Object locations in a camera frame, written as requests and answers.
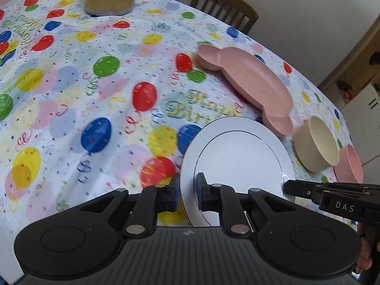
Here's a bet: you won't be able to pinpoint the small white plate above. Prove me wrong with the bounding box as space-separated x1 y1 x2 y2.
180 116 295 227

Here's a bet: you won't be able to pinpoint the person right hand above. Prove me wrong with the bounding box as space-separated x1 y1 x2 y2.
355 223 373 274

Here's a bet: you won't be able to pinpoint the pink bowl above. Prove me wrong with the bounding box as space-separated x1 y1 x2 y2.
334 145 363 183

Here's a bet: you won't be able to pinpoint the cream bowl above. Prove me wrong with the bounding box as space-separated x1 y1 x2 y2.
292 116 340 172

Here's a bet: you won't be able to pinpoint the white wardrobe cabinets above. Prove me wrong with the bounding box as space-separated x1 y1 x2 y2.
325 75 379 165

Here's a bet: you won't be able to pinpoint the pink bear-shaped plate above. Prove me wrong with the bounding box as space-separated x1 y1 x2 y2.
197 44 294 137

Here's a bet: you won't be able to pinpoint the balloon print tablecloth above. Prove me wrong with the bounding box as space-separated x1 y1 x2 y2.
1 0 351 235

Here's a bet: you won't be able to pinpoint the brown wooden chair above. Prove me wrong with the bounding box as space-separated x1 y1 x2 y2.
190 0 259 34

